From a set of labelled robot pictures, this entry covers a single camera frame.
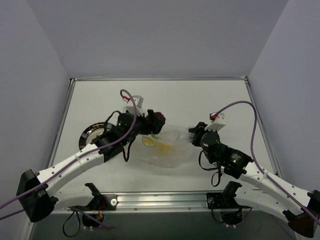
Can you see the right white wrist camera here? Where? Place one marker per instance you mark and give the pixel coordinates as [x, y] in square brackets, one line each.
[218, 121]

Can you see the round plate with dark rim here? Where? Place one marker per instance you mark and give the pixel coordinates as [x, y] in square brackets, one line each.
[90, 133]

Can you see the aluminium front rail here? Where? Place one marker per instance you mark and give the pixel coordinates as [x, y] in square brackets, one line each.
[160, 201]

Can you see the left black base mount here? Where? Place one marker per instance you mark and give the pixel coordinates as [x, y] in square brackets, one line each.
[99, 201]

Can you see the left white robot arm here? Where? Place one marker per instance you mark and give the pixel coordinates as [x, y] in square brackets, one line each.
[41, 193]

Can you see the clear plastic bag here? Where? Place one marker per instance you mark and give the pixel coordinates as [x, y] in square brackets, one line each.
[170, 148]

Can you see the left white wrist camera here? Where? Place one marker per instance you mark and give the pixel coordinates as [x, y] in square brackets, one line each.
[134, 105]

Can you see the dark red fake fruit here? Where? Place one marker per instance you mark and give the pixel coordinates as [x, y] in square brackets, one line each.
[160, 117]

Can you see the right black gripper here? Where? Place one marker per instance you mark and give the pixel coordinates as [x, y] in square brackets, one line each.
[197, 135]

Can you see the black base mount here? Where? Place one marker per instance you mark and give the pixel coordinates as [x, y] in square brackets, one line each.
[99, 201]
[215, 201]

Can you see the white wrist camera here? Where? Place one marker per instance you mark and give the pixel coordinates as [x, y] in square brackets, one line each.
[134, 105]
[218, 121]

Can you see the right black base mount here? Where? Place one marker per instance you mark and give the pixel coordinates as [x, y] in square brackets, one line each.
[215, 201]

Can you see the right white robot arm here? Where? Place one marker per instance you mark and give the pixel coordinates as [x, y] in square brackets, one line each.
[255, 187]

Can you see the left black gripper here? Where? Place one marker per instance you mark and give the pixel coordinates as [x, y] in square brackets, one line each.
[151, 121]

